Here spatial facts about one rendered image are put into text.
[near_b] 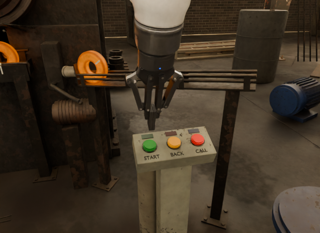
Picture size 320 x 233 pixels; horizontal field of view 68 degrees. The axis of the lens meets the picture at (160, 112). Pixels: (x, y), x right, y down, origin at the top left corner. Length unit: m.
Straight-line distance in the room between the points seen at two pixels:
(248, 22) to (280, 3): 1.63
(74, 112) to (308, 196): 1.02
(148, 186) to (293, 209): 0.48
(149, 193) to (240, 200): 0.64
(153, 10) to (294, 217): 0.68
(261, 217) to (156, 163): 0.84
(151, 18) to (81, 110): 0.88
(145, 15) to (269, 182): 1.37
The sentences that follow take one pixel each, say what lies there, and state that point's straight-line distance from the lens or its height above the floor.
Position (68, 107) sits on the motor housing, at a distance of 1.25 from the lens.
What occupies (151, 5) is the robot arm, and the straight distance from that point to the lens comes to 0.40.
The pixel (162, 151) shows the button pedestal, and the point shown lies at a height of 0.59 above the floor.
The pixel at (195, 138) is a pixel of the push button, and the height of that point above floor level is 0.61.
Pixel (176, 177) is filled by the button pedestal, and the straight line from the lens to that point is 0.76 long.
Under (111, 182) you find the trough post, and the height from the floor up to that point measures 0.01.
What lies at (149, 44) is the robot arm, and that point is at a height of 0.92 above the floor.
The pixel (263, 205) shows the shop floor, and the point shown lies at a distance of 1.47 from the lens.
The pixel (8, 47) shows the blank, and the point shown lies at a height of 0.79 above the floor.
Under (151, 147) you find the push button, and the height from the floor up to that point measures 0.61.
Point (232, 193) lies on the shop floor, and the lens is 1.48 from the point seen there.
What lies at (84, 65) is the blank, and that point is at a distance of 1.19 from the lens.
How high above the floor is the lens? 0.99
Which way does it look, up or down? 25 degrees down
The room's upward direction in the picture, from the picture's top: straight up
